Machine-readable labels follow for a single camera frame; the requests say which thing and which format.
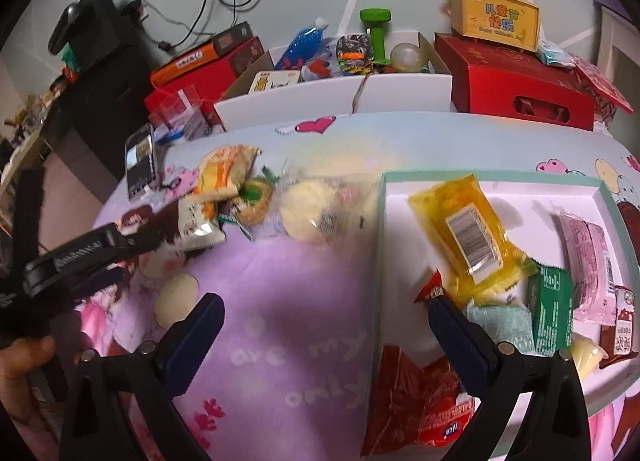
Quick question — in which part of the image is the mint green tray box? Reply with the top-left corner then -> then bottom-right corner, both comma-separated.
362,170 -> 640,459

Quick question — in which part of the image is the red and white snack packet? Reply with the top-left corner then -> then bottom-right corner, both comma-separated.
599,286 -> 640,369

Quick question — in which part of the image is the green cookie packet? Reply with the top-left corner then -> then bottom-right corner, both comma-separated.
220,166 -> 278,242

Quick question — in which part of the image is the small red candy packet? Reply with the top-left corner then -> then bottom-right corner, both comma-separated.
414,270 -> 446,304

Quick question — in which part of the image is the person's left hand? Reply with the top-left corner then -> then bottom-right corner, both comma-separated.
0,336 -> 57,427

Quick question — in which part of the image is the dark green snack packet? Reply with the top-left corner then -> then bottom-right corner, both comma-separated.
525,263 -> 575,357

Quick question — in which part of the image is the printed cartoon blanket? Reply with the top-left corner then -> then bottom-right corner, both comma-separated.
30,113 -> 640,461

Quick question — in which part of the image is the green dumbbell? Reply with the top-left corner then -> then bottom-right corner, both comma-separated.
359,8 -> 396,66

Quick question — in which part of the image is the red box with handle cutout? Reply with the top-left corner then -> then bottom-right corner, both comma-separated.
434,32 -> 596,132

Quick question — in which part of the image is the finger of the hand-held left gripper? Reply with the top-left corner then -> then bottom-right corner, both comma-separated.
22,222 -> 165,299

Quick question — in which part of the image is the orange cracker packet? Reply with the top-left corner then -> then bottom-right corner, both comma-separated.
194,144 -> 262,204

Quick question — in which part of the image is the clear bag of white buns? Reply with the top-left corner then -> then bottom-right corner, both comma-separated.
270,156 -> 383,247

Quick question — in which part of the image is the white cardboard box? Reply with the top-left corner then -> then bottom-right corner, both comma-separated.
214,31 -> 453,134

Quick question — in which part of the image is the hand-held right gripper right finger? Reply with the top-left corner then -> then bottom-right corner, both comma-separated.
426,293 -> 592,461

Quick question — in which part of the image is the large red snack packet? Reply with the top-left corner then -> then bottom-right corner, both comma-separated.
360,345 -> 476,457

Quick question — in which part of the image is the long orange box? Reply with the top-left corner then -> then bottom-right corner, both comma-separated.
150,21 -> 253,89

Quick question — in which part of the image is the red envelope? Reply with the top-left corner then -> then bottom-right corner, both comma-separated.
575,58 -> 636,116

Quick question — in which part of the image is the black chair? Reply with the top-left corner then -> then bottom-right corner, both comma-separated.
40,38 -> 171,196

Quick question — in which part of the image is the blue bead bag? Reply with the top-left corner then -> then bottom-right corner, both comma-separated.
274,17 -> 331,72

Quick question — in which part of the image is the white and green snack packet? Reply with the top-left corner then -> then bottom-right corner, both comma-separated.
177,196 -> 227,249

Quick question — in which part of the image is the clear plastic box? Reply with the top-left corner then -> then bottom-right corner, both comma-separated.
149,85 -> 213,142

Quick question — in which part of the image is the yellow gift box with handle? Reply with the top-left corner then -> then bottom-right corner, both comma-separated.
442,0 -> 542,52

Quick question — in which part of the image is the pale yellow jelly cup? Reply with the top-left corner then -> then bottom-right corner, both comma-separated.
570,333 -> 610,377

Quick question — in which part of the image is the black electronic device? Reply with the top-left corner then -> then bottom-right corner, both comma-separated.
47,0 -> 151,59

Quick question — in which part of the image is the yellow packet with barcode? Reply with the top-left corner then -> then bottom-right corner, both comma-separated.
407,173 -> 541,302

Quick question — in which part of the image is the teal packet with barcode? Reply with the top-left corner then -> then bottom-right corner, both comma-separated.
466,303 -> 537,354

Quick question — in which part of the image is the pink snack packet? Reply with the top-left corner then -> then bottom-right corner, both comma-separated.
557,211 -> 618,324

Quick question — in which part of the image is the plain red box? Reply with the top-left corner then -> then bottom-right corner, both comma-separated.
144,36 -> 266,114

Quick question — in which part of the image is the playing card box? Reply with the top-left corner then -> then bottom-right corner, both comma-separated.
247,70 -> 302,93

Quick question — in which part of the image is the smartphone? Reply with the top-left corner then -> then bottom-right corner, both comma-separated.
124,123 -> 160,202

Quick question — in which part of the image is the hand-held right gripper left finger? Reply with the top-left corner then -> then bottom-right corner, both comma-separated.
59,292 -> 227,461

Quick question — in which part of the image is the small teal packet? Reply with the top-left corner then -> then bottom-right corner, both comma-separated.
537,38 -> 576,69

